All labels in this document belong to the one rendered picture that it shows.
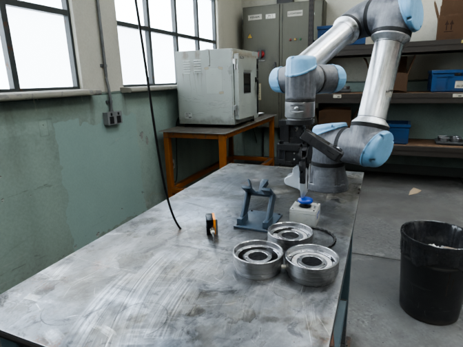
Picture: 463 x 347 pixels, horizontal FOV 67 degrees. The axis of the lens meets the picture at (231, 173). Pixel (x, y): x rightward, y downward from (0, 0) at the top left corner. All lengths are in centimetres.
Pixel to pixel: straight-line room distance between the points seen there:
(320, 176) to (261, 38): 359
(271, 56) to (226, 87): 174
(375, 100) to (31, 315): 103
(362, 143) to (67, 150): 181
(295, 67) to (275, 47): 375
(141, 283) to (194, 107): 251
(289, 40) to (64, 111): 299
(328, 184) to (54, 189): 168
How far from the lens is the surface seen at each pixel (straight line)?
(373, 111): 118
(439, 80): 423
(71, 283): 80
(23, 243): 231
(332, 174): 124
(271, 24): 469
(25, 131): 224
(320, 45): 116
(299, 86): 89
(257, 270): 71
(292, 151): 92
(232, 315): 64
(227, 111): 301
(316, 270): 69
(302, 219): 96
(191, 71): 314
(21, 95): 212
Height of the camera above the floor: 118
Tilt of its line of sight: 15 degrees down
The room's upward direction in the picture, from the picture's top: 2 degrees counter-clockwise
